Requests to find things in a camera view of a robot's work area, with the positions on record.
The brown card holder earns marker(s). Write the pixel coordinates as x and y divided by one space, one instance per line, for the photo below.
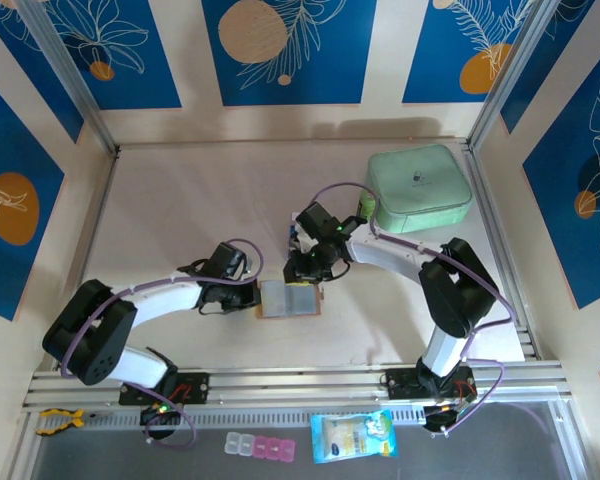
300 302

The blue credit card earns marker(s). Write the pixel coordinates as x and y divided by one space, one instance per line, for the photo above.
293 231

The pale pink card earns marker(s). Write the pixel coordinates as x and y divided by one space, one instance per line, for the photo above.
295 215

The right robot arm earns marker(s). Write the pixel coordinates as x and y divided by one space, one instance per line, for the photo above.
385 250

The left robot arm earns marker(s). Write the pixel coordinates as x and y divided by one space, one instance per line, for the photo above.
165 300

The small green bottle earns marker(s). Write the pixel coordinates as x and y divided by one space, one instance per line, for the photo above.
366 206

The mint green zip case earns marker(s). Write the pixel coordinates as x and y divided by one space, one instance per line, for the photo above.
420 185

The clear pink pill organizer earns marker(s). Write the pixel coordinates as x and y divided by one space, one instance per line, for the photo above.
260 446

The blue white snack packet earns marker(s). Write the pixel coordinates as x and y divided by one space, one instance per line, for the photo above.
350 437

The yellow black pliers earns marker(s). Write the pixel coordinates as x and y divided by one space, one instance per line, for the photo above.
75 419

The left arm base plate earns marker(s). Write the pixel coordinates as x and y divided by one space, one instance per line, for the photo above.
195 387

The aluminium mounting rail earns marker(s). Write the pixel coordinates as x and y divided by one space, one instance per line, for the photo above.
290 382

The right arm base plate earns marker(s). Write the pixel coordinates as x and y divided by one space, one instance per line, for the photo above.
400 382

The aluminium side rail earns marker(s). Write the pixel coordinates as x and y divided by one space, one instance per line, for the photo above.
498 250

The aluminium frame post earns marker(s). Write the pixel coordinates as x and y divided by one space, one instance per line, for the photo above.
514 75
69 75

